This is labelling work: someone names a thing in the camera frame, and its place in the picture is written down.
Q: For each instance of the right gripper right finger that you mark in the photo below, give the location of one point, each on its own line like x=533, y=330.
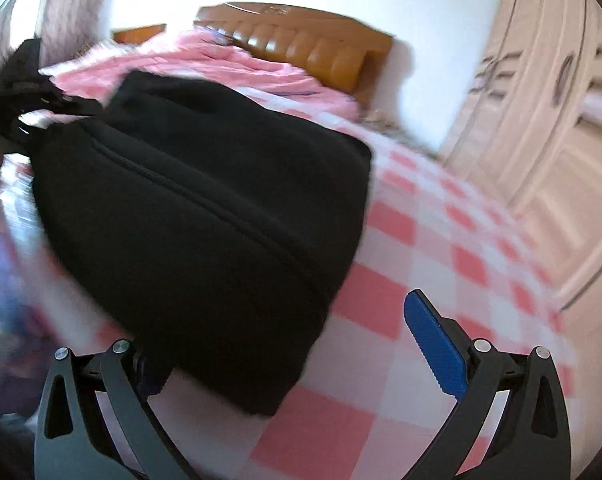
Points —
x=532, y=440

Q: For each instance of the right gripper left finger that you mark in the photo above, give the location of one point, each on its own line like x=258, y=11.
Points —
x=95, y=420

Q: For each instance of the black pants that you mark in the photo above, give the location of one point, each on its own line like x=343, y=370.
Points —
x=209, y=227

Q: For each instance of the pink crumpled quilt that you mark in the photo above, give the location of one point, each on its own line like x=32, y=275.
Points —
x=197, y=53

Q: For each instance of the pink checkered bed sheet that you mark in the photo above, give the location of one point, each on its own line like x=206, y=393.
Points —
x=367, y=404

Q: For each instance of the brown wooden nightstand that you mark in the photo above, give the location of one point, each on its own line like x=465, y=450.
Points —
x=137, y=35

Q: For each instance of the pink wooden wardrobe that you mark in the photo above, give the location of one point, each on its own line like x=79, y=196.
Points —
x=529, y=135

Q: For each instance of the brown padded wooden headboard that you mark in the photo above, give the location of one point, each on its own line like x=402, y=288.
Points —
x=341, y=53

